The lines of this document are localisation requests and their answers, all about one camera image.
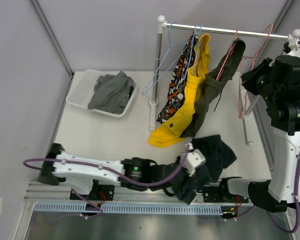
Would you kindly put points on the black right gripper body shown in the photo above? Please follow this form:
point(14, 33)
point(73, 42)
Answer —
point(258, 82)

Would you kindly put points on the olive green shorts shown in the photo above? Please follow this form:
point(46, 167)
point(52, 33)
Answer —
point(211, 88)

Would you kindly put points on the dark navy shorts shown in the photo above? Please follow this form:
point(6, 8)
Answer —
point(218, 156)

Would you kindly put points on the grey shorts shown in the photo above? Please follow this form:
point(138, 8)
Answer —
point(112, 93)

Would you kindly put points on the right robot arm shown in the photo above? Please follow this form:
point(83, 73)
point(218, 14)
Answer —
point(278, 83)

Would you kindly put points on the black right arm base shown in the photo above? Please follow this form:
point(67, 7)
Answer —
point(216, 194)

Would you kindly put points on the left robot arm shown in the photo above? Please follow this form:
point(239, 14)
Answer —
point(81, 173)

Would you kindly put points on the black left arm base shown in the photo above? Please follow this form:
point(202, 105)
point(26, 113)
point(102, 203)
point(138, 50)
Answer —
point(101, 193)

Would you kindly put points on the camouflage patterned shorts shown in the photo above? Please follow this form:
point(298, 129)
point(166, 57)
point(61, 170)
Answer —
point(176, 90)

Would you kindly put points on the yellow shorts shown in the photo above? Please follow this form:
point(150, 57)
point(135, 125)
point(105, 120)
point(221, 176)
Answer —
point(169, 132)

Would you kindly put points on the white steel clothes rack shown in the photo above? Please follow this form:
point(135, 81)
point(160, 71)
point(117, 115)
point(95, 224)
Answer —
point(245, 107)

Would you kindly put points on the white perforated plastic basket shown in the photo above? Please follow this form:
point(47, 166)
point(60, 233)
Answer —
point(82, 92)

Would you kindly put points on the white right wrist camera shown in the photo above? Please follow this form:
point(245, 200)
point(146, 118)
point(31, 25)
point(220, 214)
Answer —
point(292, 48)

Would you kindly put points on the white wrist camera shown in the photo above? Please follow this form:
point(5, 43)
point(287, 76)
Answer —
point(192, 159)
point(292, 48)

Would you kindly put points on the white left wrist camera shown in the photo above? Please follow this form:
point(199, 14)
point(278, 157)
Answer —
point(192, 159)

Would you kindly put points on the aluminium mounting rail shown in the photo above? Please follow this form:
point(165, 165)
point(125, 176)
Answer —
point(41, 192)

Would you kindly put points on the white slotted cable duct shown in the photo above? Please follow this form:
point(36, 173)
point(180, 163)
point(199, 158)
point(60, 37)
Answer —
point(127, 208)

